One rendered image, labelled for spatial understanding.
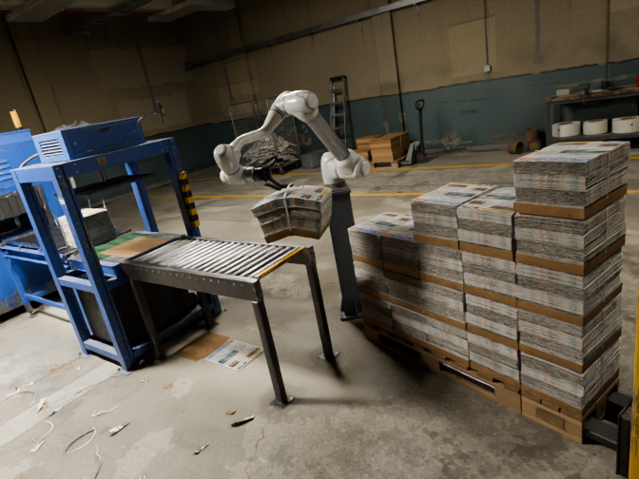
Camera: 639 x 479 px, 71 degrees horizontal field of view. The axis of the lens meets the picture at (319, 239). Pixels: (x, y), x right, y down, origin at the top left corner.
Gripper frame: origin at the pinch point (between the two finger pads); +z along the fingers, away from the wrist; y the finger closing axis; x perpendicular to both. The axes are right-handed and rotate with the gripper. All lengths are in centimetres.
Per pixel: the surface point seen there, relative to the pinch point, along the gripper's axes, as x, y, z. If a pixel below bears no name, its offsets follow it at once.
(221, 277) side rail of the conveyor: 30, 51, -39
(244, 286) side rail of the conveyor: 37, 53, -21
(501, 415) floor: 46, 120, 111
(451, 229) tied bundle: 20, 28, 87
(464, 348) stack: 25, 95, 94
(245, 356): -6, 133, -54
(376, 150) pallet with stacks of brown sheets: -644, 117, -38
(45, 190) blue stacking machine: -152, 41, -335
